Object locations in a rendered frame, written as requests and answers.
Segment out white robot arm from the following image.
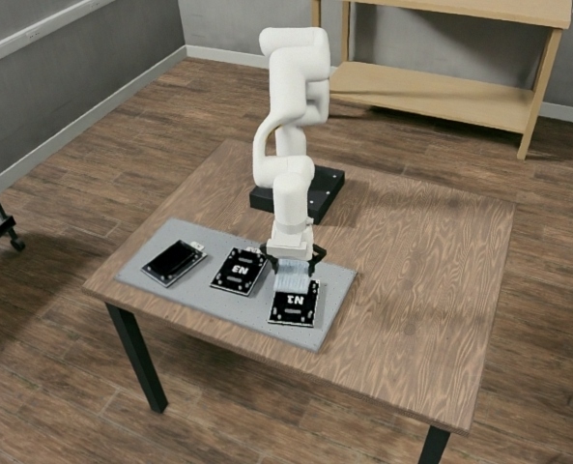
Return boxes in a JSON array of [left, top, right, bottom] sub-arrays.
[[253, 27, 330, 258]]

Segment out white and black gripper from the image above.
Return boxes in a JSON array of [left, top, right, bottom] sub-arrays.
[[259, 221, 327, 277]]

